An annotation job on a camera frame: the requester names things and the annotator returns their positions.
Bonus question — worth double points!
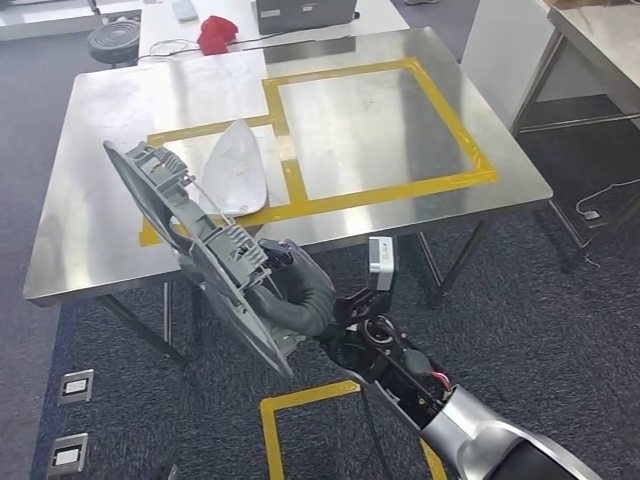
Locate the white floor cable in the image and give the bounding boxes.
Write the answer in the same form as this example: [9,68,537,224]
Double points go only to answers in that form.
[574,176,640,217]

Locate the white triangular plastic part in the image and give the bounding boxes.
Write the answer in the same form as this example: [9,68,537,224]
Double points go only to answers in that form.
[198,119,270,218]

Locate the white coiled cable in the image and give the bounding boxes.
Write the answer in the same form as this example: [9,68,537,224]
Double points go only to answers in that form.
[148,37,199,63]

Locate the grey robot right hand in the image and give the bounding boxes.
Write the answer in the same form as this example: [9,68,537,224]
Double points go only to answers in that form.
[246,238,337,340]

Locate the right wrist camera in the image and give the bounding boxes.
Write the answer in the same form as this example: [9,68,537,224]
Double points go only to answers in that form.
[334,236,397,326]

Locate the black round stool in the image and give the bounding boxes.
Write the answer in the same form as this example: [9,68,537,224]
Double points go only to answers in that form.
[86,17,142,69]

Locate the red cloth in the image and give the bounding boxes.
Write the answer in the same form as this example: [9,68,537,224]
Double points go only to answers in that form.
[196,14,240,58]

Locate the stainless steel workbench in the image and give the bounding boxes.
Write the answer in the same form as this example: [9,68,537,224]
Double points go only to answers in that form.
[22,26,553,367]

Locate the yellow bench tape rectangle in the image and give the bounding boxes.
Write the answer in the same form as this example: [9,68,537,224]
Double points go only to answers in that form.
[138,113,302,248]
[262,56,499,221]

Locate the yellow floor tape square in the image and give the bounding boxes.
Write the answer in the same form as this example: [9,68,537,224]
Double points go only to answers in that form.
[259,379,449,480]

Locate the white workbench metal legs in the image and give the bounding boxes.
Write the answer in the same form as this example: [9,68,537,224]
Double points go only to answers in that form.
[460,0,640,273]

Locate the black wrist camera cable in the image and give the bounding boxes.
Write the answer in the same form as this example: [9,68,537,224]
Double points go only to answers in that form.
[359,387,396,480]

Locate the floor socket with white centre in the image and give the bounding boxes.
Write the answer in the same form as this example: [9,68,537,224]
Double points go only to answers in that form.
[57,368,95,407]
[45,431,90,480]

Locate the dark smartphone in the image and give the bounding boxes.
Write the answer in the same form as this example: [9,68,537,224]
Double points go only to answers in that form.
[171,0,200,23]

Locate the dark grey laptop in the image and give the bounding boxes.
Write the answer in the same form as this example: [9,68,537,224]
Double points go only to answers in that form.
[254,0,361,36]

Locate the silver plastic wheel hubcap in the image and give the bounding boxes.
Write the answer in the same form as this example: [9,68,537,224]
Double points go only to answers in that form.
[103,140,307,380]

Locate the white desk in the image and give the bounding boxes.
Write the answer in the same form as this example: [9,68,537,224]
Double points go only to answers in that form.
[137,0,411,65]
[0,0,101,42]

